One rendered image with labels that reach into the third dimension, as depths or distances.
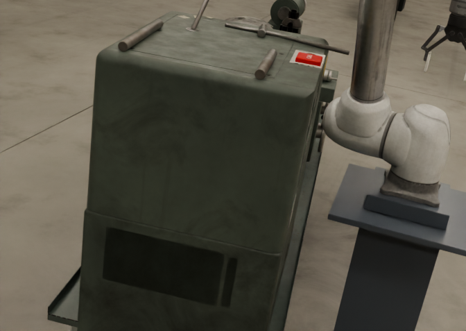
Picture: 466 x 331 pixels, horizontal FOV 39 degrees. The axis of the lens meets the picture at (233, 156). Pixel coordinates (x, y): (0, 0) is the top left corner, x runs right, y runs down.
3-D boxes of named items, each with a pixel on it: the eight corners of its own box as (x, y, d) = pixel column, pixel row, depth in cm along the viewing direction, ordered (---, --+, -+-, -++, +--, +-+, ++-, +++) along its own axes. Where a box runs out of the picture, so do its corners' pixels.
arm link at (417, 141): (435, 189, 200) (454, 121, 192) (376, 171, 207) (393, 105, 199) (444, 173, 214) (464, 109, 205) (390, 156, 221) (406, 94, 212)
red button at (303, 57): (319, 69, 157) (320, 61, 156) (294, 65, 157) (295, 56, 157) (321, 64, 162) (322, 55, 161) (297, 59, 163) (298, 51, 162)
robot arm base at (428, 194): (439, 181, 222) (444, 166, 220) (438, 208, 202) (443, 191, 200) (385, 168, 226) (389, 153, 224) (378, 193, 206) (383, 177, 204)
